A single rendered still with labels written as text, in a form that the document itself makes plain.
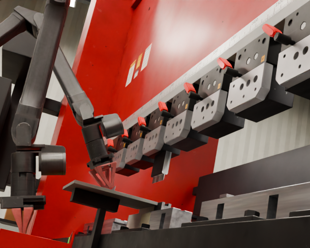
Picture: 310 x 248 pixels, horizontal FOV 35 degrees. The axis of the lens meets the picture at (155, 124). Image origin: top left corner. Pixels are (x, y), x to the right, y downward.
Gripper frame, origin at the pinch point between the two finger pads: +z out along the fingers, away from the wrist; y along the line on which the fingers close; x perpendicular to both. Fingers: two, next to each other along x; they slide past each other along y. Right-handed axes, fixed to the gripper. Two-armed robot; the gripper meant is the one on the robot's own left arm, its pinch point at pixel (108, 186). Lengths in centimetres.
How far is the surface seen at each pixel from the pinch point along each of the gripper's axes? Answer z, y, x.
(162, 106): -18.2, -11.6, -20.8
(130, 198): 5.7, -7.0, -3.2
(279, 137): -16, 631, -552
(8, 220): -7, 219, 10
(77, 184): -2.8, -6.6, 10.6
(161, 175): 1.9, -1.3, -17.5
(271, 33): -17, -71, -20
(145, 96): -29.8, 23.0, -32.3
